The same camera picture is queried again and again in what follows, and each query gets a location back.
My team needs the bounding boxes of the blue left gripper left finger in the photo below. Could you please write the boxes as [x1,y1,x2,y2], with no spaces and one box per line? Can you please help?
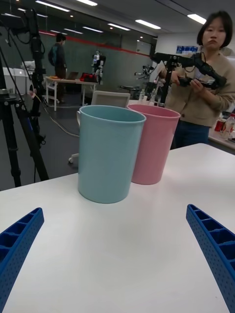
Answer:
[0,207,45,313]

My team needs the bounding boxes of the black tripod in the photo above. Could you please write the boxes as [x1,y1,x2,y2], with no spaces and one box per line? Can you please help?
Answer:
[149,52,196,108]
[0,7,49,188]

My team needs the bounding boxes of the red case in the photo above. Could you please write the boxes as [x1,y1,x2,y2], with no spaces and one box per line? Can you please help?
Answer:
[80,72,96,83]

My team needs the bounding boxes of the pale blue plastic bin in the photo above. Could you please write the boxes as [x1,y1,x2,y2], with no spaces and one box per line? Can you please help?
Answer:
[77,105,147,204]

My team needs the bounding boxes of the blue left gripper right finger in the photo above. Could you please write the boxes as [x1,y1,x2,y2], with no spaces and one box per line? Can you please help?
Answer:
[186,204,235,313]

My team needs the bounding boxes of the white-legged table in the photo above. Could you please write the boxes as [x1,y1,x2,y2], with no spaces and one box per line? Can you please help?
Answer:
[45,75,98,112]

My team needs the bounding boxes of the person's left hand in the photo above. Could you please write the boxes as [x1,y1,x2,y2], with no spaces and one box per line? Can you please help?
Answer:
[189,79,206,95]

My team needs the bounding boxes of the beige cable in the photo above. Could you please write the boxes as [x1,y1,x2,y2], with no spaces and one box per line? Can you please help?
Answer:
[31,92,80,137]

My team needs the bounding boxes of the black hand-held gripper device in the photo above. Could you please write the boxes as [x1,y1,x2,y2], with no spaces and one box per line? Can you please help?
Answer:
[177,52,227,90]

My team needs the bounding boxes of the pink plastic bin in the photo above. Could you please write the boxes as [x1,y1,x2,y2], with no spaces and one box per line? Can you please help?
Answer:
[127,104,181,185]

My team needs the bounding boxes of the white plastic bottle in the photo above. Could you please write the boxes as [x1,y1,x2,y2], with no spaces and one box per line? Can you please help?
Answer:
[225,114,235,135]

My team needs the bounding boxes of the small humanoid robot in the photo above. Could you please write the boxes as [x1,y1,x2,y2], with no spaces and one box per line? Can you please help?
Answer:
[92,50,107,84]

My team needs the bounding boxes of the white office chair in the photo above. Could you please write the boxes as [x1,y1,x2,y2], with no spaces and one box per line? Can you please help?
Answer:
[68,90,131,164]

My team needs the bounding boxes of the white side table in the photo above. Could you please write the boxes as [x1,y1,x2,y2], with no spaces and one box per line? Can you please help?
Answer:
[208,132,235,151]

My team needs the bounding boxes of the person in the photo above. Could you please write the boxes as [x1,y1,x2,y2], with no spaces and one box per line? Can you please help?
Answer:
[163,11,235,150]
[47,33,67,103]

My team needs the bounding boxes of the red drink can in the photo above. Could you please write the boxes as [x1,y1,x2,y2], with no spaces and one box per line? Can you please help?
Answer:
[214,119,226,133]

